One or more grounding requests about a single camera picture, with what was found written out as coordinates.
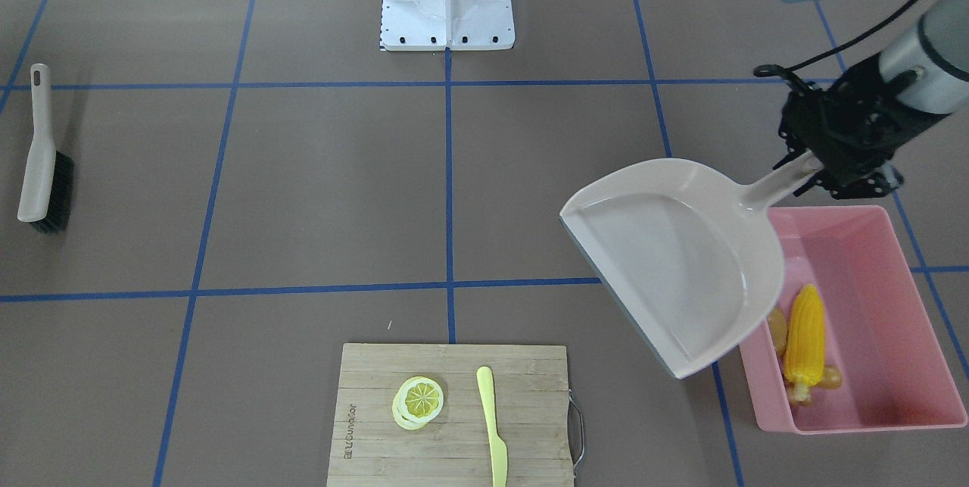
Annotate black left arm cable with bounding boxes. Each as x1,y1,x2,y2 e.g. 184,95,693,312
754,0,969,90

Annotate beige brush black bristles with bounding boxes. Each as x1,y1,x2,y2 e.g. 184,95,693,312
17,63,75,234

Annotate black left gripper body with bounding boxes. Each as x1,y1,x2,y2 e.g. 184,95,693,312
772,55,944,200

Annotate brown toy potato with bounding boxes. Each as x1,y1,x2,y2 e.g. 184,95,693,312
766,307,789,358

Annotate yellow toy lemon slices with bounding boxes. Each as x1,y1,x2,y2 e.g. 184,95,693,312
391,376,445,431

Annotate yellow toy corn cob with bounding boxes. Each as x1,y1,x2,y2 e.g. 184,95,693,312
782,283,826,403

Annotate beige plastic dustpan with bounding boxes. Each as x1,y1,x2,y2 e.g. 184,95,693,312
559,152,821,379

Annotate pink plastic bin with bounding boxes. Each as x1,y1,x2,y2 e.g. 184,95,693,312
740,205,967,435

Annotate yellow plastic toy knife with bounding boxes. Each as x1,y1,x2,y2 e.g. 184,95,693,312
475,366,509,486

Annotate tan toy ginger root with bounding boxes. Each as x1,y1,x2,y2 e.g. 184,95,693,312
784,365,843,407

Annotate bamboo cutting board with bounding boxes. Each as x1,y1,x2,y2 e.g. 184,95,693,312
326,343,575,486

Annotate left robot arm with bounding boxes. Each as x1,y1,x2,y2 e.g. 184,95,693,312
754,0,967,199

